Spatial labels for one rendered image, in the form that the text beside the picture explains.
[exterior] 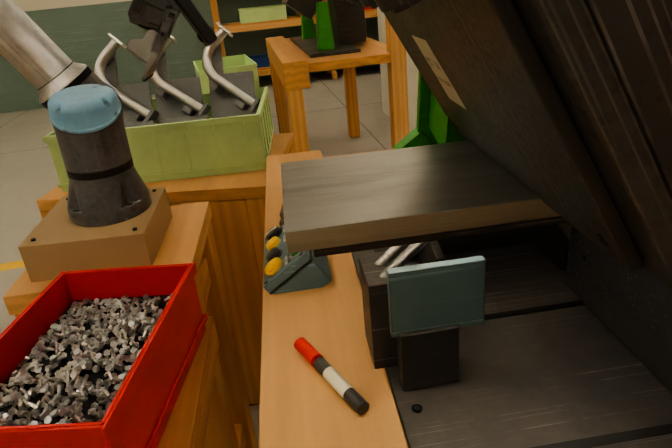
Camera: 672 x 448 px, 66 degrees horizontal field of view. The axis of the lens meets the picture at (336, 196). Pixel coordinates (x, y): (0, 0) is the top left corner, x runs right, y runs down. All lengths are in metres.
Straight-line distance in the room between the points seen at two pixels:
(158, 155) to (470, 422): 1.24
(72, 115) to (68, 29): 7.01
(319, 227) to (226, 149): 1.17
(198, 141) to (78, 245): 0.64
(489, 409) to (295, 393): 0.20
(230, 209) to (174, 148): 0.25
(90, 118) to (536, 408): 0.80
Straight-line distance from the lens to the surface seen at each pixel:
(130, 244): 0.98
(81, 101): 1.00
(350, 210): 0.41
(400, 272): 0.49
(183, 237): 1.08
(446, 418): 0.55
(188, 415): 0.74
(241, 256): 1.54
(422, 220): 0.40
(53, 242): 1.02
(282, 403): 0.58
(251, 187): 1.44
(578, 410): 0.58
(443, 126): 0.60
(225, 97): 1.79
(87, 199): 1.03
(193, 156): 1.57
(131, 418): 0.65
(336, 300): 0.71
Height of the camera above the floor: 1.30
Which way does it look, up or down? 23 degrees down
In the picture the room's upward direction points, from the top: 6 degrees counter-clockwise
